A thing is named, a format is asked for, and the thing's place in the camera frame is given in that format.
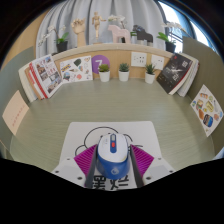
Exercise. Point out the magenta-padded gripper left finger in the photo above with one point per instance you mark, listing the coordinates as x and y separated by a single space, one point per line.
68 170

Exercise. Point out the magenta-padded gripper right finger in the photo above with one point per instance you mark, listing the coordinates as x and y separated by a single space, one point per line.
156 169

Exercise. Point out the blue and white computer mouse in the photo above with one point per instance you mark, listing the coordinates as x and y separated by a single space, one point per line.
112 161

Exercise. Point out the white cartoon-print mouse pad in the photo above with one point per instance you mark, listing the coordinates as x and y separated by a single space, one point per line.
140 133

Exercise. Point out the white sticker sheet card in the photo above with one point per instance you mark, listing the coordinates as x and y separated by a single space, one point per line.
207 110

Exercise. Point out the beige card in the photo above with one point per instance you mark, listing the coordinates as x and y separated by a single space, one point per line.
15 112

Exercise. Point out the small plant in white pot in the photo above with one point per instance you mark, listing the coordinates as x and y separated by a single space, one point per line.
104 76
150 78
123 76

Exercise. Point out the brown leaning book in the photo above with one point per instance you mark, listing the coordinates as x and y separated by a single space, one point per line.
33 85

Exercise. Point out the white leaning book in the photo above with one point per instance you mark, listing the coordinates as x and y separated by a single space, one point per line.
25 83

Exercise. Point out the black cover book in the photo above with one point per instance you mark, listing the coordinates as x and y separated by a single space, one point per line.
173 73

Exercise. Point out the white leaning books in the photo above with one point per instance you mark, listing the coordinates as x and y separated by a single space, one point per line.
191 78

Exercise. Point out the white illustrated card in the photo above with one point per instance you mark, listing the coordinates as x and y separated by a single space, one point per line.
76 69

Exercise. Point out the white orchid in black pot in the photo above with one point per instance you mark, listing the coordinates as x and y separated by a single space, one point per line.
62 46
170 46
116 18

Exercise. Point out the black wooden horse figure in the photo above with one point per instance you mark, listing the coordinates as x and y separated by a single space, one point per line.
144 35

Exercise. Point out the wooden hand model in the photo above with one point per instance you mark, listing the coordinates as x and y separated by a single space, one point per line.
79 31

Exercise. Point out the pink wooden horse figure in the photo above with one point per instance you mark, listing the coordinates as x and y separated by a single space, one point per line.
118 34

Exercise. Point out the wooden artist mannequin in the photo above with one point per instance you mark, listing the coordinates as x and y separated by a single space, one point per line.
97 25

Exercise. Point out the dark-framed window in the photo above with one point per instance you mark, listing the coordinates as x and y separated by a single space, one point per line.
180 18

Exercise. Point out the grey curtain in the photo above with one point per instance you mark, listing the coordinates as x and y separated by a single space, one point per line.
133 13

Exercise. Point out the white wall socket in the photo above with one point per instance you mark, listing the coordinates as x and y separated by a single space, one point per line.
157 62
138 59

